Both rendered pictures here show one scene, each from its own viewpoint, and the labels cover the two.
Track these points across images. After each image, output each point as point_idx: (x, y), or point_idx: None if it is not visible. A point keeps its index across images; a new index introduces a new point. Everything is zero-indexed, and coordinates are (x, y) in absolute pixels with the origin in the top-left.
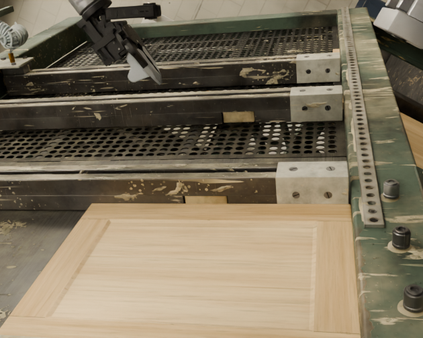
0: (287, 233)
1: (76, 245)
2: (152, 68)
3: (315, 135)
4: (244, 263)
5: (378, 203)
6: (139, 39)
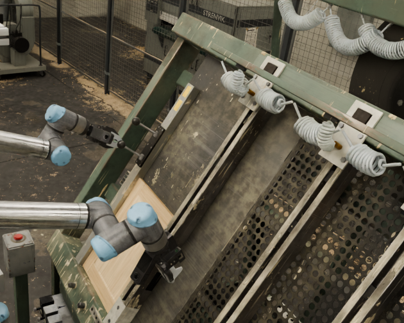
0: (118, 288)
1: (159, 211)
2: (161, 273)
3: None
4: (118, 263)
5: (94, 319)
6: (162, 272)
